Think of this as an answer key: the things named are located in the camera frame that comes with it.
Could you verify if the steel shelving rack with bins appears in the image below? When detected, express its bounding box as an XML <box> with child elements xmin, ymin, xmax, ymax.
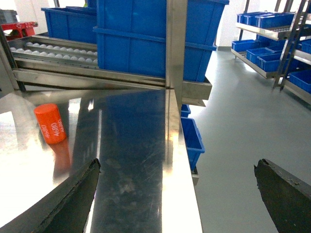
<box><xmin>231</xmin><ymin>0</ymin><xmax>311</xmax><ymax>103</ymax></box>

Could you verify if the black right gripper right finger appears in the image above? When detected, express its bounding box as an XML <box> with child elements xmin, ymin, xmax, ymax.
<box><xmin>254</xmin><ymin>159</ymin><xmax>311</xmax><ymax>233</ymax></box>

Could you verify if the blue bin under table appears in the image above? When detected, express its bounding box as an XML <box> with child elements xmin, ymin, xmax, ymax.
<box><xmin>181</xmin><ymin>104</ymin><xmax>205</xmax><ymax>171</ymax></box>

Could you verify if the blue crate behind left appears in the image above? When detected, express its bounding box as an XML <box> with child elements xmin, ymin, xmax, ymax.
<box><xmin>41</xmin><ymin>6</ymin><xmax>97</xmax><ymax>44</ymax></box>

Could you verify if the steel roller conveyor rack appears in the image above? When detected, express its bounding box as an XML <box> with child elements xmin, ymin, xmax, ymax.
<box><xmin>7</xmin><ymin>33</ymin><xmax>213</xmax><ymax>100</ymax></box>

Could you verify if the red metal cart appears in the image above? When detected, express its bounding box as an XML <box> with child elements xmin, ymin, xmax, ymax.
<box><xmin>1</xmin><ymin>21</ymin><xmax>38</xmax><ymax>41</ymax></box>

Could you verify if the large blue plastic crate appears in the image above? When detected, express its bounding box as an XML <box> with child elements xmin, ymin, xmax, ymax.
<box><xmin>93</xmin><ymin>0</ymin><xmax>229</xmax><ymax>82</ymax></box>

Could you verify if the steel vertical post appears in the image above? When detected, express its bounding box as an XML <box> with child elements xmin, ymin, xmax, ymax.
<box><xmin>166</xmin><ymin>0</ymin><xmax>188</xmax><ymax>110</ymax></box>

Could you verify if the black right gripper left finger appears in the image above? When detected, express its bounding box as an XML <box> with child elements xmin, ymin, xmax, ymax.
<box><xmin>0</xmin><ymin>159</ymin><xmax>101</xmax><ymax>233</ymax></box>

